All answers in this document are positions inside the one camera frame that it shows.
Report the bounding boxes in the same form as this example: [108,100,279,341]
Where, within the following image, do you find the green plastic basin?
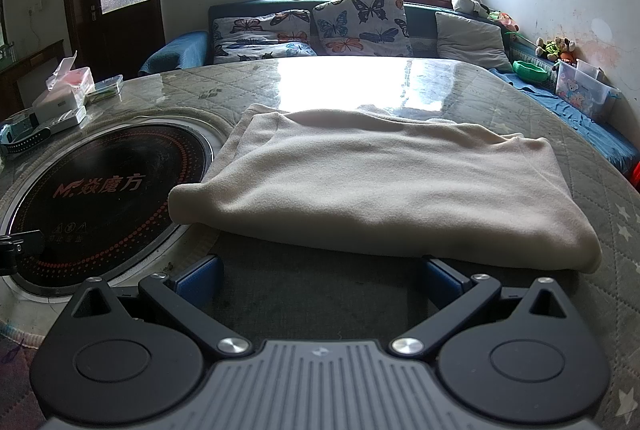
[512,59,551,84]

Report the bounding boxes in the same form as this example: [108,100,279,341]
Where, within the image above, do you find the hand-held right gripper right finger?
[390,255,576,358]

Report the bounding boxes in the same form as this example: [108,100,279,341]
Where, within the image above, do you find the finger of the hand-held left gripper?
[0,230,45,275]

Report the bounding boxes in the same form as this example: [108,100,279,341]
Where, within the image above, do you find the clear plastic storage box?
[552,59,621,121]

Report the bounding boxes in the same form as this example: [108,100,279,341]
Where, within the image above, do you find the group of small stuffed toys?
[535,35,576,64]

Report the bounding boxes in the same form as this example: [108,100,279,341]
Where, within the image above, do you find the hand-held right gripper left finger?
[70,255,253,358]

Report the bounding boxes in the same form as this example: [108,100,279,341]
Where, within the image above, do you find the blue hair brush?
[0,114,53,157]

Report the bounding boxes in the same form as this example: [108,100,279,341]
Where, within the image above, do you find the butterfly print cushion with blue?
[212,39,318,64]

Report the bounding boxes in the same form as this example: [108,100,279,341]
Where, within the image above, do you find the blue sofa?
[139,0,640,176]

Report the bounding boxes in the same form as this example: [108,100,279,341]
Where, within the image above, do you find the green and orange toys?
[487,10,521,34]

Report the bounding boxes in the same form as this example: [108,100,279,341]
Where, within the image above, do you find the white box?
[31,92,82,122]

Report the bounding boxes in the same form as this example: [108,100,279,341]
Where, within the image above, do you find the round black induction cooktop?
[0,107,226,301]

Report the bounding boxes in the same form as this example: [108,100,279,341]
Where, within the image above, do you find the panda plush toy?
[450,0,491,17]

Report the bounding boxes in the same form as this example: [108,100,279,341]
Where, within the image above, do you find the pink tissue pack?
[46,52,94,94]

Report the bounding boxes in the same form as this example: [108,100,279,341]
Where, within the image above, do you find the green box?
[84,75,124,104]

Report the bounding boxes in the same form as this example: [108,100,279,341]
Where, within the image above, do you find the large butterfly print cushion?
[312,0,413,58]

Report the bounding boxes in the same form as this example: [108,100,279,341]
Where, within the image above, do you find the cream knit garment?
[167,103,603,273]

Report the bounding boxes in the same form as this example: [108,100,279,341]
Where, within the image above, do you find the low wooden cabinet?
[0,39,68,111]

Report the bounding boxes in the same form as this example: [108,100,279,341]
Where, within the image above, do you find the grey cushion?
[434,12,513,72]

